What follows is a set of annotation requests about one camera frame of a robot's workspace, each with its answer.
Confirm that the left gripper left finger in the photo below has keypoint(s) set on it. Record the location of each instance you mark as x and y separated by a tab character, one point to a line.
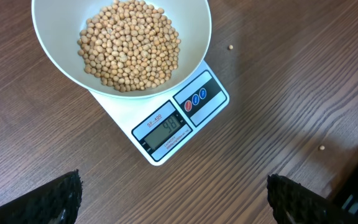
57	201

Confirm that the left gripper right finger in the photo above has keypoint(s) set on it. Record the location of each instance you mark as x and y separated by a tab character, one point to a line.
293	203

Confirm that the white digital kitchen scale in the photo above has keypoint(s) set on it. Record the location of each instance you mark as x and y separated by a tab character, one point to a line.
159	126

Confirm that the soybeans in bowl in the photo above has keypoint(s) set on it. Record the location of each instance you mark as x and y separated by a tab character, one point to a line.
130	46

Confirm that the white bowl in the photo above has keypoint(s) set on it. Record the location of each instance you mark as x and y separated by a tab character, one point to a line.
58	23

